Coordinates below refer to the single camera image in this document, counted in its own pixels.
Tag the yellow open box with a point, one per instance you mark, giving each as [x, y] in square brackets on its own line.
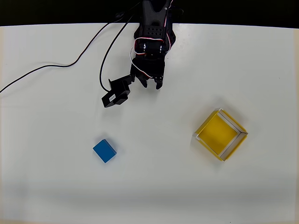
[219, 134]

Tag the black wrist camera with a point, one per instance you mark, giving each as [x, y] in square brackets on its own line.
[116, 94]

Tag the blue cube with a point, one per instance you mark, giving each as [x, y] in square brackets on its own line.
[104, 150]

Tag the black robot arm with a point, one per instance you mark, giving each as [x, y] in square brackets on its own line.
[153, 21]

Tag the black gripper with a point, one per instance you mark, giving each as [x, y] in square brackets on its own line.
[147, 75]

